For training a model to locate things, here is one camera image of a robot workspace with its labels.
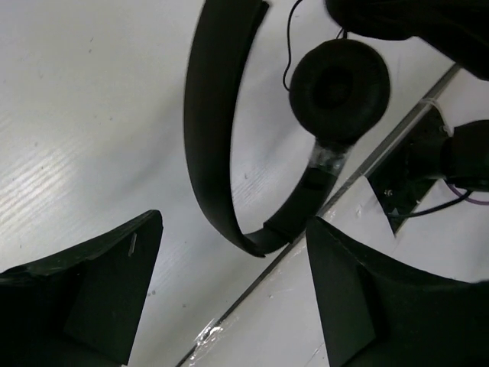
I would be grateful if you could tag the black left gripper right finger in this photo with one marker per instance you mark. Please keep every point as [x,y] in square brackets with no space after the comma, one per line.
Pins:
[377,311]

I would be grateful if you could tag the black headphones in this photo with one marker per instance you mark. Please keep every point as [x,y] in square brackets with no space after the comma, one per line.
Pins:
[338,92]

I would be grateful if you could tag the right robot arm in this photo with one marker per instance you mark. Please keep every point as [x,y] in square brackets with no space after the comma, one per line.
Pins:
[457,29]

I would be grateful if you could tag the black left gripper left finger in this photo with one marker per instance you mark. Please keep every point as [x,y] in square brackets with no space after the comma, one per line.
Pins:
[81,306]

